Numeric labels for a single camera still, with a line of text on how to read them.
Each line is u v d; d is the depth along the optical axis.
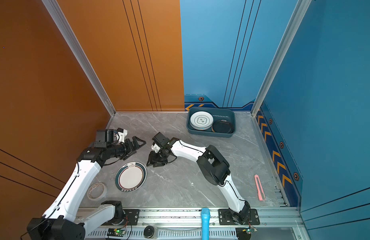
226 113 1.16
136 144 0.68
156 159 0.77
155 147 0.85
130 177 0.87
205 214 0.71
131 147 0.67
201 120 1.11
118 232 0.71
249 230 0.70
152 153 0.79
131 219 0.73
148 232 0.62
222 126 1.06
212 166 0.53
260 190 0.81
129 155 0.75
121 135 0.71
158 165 0.83
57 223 0.38
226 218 0.72
